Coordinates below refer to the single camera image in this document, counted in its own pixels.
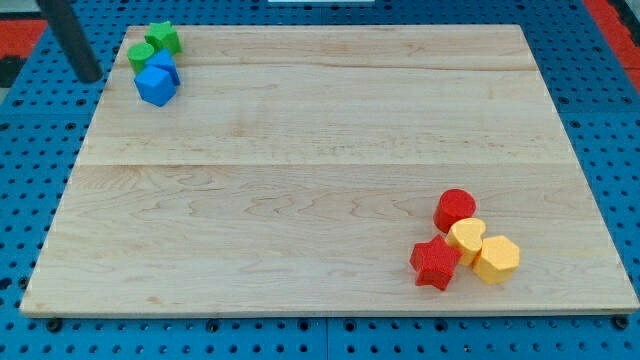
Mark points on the red star block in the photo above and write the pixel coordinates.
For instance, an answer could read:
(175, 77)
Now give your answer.
(434, 263)

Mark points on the green star block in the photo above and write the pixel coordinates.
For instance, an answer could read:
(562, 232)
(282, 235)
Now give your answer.
(163, 35)

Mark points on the wooden board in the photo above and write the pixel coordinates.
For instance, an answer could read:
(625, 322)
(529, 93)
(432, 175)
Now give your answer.
(296, 167)

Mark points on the red cylinder block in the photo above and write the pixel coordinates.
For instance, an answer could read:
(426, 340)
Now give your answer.
(453, 205)

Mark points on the yellow heart block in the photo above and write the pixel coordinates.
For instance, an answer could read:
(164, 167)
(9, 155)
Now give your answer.
(465, 235)

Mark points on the blue cube block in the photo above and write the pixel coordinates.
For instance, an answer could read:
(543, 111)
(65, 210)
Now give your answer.
(155, 86)

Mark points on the yellow hexagon block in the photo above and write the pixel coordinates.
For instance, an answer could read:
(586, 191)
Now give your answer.
(497, 260)

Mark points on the blue triangular block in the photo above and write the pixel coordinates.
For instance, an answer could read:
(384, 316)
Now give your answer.
(164, 60)

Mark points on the green cylinder block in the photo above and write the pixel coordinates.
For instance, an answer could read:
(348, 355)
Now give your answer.
(138, 54)

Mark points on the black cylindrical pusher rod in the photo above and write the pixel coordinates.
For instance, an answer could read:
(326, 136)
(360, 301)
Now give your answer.
(70, 35)

